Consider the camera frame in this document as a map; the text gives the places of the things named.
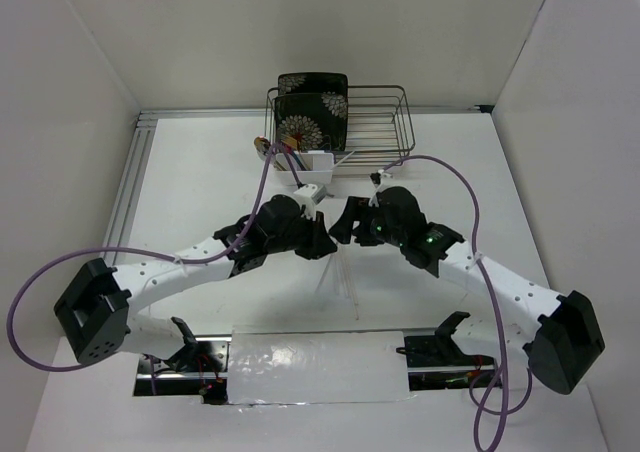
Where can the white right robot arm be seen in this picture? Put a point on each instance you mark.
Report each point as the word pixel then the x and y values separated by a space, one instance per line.
pixel 556 336

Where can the iridescent blue fork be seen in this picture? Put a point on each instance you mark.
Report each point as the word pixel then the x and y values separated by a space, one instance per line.
pixel 297 159

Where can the black floral plate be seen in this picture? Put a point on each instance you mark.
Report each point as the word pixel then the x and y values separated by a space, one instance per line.
pixel 312 82
pixel 317 121

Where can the black floral plate front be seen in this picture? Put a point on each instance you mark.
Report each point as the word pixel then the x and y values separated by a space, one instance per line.
pixel 317 121

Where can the white plastic utensil caddy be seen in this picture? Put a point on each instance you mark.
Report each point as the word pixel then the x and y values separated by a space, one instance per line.
pixel 315 167

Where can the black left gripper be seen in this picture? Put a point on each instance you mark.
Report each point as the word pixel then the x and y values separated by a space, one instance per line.
pixel 320 243

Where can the black floral plate rear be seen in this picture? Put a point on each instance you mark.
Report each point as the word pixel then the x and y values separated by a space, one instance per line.
pixel 312 82

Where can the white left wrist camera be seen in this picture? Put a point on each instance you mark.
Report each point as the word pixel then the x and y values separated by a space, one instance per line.
pixel 308 197

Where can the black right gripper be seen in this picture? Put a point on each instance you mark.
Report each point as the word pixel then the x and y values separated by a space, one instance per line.
pixel 342 229

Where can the wire dish rack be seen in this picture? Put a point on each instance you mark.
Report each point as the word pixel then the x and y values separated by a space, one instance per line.
pixel 379 126

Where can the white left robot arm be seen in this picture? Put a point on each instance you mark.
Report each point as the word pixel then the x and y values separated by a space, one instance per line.
pixel 99 310

